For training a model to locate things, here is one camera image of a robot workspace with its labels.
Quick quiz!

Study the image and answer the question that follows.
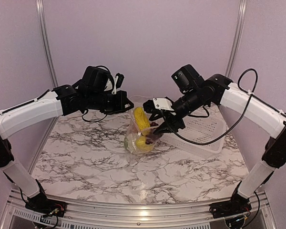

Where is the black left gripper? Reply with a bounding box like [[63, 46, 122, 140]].
[[86, 89, 133, 115]]

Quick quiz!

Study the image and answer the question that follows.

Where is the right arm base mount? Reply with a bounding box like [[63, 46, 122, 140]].
[[209, 200, 252, 219]]

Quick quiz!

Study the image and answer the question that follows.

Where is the white plastic basket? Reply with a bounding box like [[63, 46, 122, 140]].
[[160, 104, 226, 158]]

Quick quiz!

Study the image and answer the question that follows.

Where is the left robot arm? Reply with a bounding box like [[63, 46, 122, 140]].
[[0, 66, 134, 212]]

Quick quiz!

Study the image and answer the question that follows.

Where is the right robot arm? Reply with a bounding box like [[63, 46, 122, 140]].
[[143, 64, 286, 214]]

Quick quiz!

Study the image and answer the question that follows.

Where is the front aluminium rail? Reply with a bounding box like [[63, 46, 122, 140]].
[[0, 188, 277, 229]]

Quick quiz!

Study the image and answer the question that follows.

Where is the aluminium frame post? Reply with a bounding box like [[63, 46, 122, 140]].
[[36, 0, 59, 87], [225, 0, 247, 78]]

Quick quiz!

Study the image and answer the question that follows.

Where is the purple grape bunch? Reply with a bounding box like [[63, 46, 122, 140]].
[[143, 122, 163, 145]]

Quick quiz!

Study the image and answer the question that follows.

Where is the yellow lemon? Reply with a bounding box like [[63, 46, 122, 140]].
[[133, 107, 150, 131]]

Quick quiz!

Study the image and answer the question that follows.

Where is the right aluminium frame post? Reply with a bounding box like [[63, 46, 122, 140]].
[[225, 0, 247, 78]]

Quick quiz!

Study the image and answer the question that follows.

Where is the yellow banana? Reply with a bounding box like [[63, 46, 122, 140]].
[[135, 136, 154, 153]]

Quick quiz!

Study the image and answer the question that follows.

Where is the white green cabbage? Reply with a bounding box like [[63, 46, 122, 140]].
[[124, 134, 136, 153]]

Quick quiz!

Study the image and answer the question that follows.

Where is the clear zip top bag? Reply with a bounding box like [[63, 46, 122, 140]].
[[124, 95, 162, 155]]

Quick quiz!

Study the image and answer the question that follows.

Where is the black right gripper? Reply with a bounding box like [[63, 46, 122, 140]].
[[149, 87, 204, 135]]

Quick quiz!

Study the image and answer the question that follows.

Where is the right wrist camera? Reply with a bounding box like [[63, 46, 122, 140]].
[[143, 97, 176, 116]]

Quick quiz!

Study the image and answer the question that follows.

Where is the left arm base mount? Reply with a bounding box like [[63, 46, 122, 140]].
[[25, 199, 67, 217]]

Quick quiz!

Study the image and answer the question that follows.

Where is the left aluminium frame post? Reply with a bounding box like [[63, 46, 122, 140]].
[[36, 0, 59, 87]]

